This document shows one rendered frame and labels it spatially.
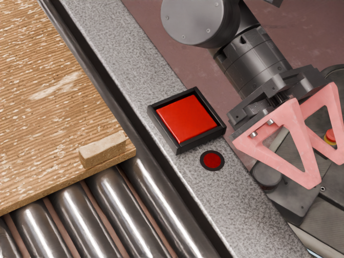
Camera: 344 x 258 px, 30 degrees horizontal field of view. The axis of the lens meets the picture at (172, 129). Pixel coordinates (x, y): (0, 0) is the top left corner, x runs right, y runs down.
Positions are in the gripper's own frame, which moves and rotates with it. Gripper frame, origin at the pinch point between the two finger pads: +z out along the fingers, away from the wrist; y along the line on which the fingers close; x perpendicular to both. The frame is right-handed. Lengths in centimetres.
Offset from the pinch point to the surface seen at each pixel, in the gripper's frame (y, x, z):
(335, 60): -161, -39, -25
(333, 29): -171, -36, -35
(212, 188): -9.8, -17.6, -5.2
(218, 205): -8.6, -17.6, -3.0
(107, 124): -6.0, -22.8, -19.2
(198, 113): -14.8, -16.0, -14.4
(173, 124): -11.7, -18.3, -14.8
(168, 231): -3.4, -22.2, -3.8
